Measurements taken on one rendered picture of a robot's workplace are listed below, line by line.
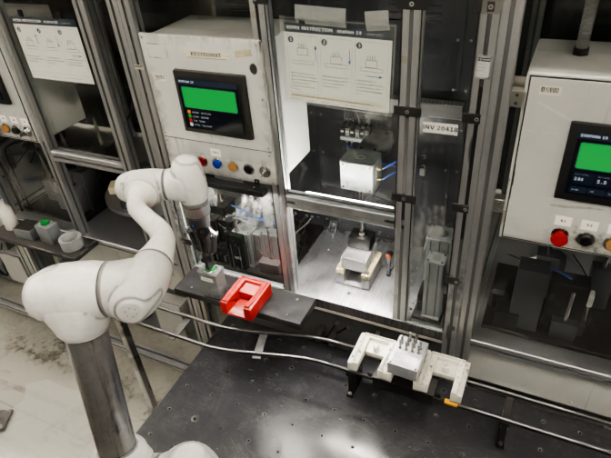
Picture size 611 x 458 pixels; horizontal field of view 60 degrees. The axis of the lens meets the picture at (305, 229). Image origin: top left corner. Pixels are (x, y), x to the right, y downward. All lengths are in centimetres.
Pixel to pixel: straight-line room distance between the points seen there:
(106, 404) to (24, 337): 219
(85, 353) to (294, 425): 80
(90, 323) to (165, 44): 85
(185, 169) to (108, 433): 78
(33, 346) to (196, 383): 166
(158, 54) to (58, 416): 200
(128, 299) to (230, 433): 82
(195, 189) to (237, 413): 79
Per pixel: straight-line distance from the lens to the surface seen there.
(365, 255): 194
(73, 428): 302
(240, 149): 170
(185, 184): 170
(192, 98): 169
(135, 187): 172
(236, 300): 196
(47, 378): 331
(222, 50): 159
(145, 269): 126
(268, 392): 198
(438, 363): 181
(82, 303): 128
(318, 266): 208
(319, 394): 195
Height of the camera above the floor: 224
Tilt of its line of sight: 35 degrees down
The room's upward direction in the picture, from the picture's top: 5 degrees counter-clockwise
